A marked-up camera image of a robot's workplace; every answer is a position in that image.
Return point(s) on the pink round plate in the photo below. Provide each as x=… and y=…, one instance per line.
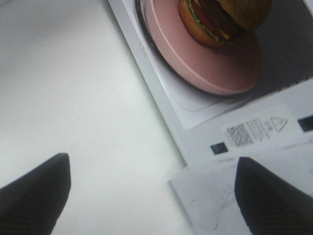
x=224, y=70

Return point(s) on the white microwave oven body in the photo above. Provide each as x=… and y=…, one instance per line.
x=195, y=117

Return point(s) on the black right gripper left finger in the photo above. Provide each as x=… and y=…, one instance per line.
x=32, y=204

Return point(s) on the burger with lettuce and tomato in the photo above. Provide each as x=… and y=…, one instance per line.
x=222, y=22

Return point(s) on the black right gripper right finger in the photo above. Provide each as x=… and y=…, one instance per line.
x=269, y=204

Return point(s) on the white warning label sticker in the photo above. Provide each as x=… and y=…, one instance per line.
x=270, y=125

